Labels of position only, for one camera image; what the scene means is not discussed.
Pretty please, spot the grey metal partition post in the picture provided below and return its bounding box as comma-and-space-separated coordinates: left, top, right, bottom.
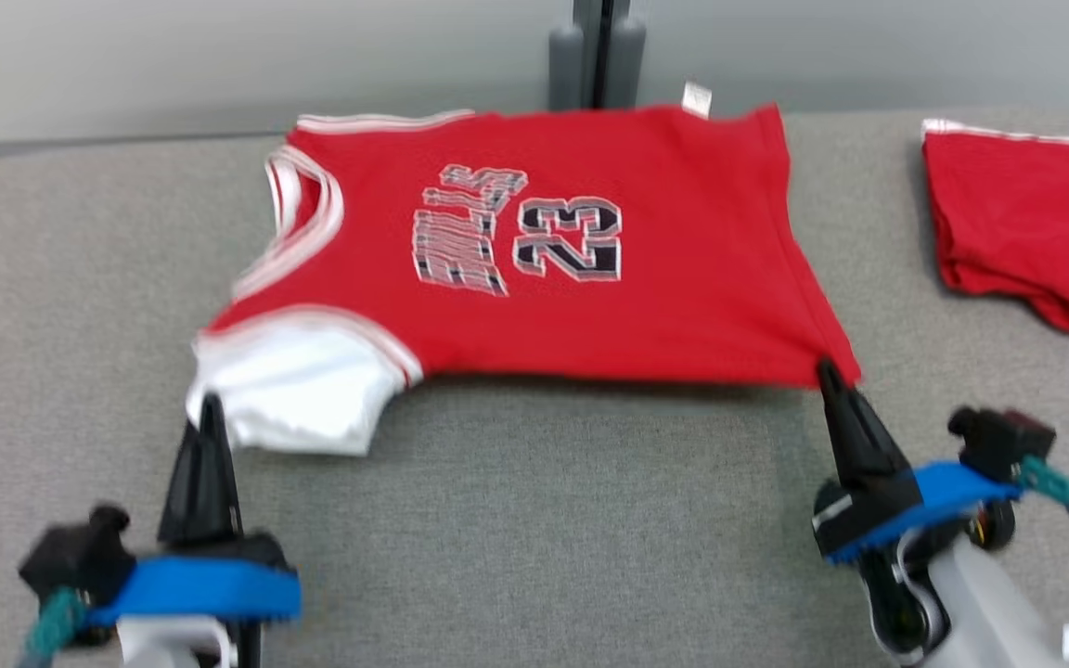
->
572, 0, 633, 110

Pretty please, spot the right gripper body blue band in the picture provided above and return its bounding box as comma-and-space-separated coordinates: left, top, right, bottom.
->
811, 459, 1025, 567

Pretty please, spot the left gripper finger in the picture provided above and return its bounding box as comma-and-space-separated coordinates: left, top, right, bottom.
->
157, 392, 213, 546
210, 392, 244, 546

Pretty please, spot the grey cylindrical post foot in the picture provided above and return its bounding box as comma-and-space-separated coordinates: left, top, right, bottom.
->
607, 16, 647, 109
548, 25, 585, 112

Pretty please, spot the red basketball jersey number 23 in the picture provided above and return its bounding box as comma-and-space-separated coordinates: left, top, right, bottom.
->
185, 82, 863, 457

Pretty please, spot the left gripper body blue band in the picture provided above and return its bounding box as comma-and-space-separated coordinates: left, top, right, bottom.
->
89, 531, 303, 668

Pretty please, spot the red shorts white stripe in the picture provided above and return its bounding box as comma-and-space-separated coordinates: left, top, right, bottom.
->
921, 118, 1069, 342

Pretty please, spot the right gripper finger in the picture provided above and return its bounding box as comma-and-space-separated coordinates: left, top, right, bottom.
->
828, 362, 913, 487
816, 358, 871, 499

